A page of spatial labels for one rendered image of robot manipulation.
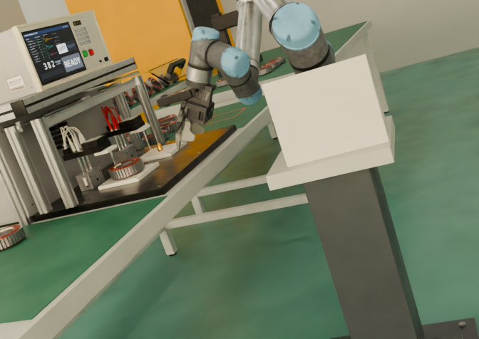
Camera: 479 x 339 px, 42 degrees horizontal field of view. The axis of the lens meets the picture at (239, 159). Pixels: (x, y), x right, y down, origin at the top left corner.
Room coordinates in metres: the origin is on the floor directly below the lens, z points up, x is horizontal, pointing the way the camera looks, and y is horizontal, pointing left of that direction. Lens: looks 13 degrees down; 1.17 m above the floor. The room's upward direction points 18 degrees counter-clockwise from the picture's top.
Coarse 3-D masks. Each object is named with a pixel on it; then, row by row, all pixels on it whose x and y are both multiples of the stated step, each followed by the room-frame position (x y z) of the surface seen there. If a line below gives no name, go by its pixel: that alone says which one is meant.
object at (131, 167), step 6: (120, 162) 1.98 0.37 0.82; (126, 162) 1.98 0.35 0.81; (132, 162) 1.92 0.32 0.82; (138, 162) 1.92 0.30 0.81; (114, 168) 1.92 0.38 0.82; (120, 168) 1.90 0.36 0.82; (126, 168) 1.89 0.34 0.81; (132, 168) 1.90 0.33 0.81; (138, 168) 1.91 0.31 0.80; (114, 174) 1.90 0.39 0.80; (120, 174) 1.89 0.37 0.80; (126, 174) 1.89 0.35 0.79; (132, 174) 1.91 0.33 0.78
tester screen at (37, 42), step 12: (24, 36) 1.94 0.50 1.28; (36, 36) 1.99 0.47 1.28; (48, 36) 2.04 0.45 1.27; (60, 36) 2.09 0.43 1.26; (72, 36) 2.15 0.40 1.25; (36, 48) 1.97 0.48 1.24; (48, 48) 2.02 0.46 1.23; (36, 60) 1.95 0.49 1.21; (48, 60) 2.00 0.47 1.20; (60, 60) 2.05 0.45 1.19; (72, 72) 2.09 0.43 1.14
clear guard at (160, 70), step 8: (160, 64) 2.22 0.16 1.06; (168, 64) 2.19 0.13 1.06; (136, 72) 2.24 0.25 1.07; (144, 72) 2.07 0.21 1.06; (152, 72) 2.07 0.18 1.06; (160, 72) 2.10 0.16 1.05; (176, 72) 2.15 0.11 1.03; (184, 72) 2.18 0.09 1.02; (112, 80) 2.21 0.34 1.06; (120, 80) 2.11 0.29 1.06; (168, 80) 2.06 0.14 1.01
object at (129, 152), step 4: (132, 144) 2.24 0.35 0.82; (124, 148) 2.21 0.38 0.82; (128, 148) 2.21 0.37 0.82; (132, 148) 2.23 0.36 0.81; (116, 152) 2.19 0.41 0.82; (120, 152) 2.19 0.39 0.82; (124, 152) 2.18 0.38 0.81; (128, 152) 2.20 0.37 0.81; (132, 152) 2.22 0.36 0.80; (136, 152) 2.25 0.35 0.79; (116, 156) 2.20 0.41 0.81; (120, 156) 2.19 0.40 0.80; (124, 156) 2.18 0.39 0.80; (128, 156) 2.20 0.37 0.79; (132, 156) 2.22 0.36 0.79; (136, 156) 2.24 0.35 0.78; (116, 160) 2.20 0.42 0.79; (120, 160) 2.19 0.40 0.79; (124, 160) 2.19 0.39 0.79
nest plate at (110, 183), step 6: (156, 162) 1.98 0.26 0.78; (144, 168) 1.95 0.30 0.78; (150, 168) 1.93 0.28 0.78; (138, 174) 1.89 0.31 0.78; (144, 174) 1.89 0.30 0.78; (108, 180) 1.95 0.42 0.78; (114, 180) 1.92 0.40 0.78; (120, 180) 1.89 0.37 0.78; (126, 180) 1.86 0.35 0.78; (132, 180) 1.86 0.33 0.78; (138, 180) 1.85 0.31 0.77; (102, 186) 1.90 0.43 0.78; (108, 186) 1.89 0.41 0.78; (114, 186) 1.88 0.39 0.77
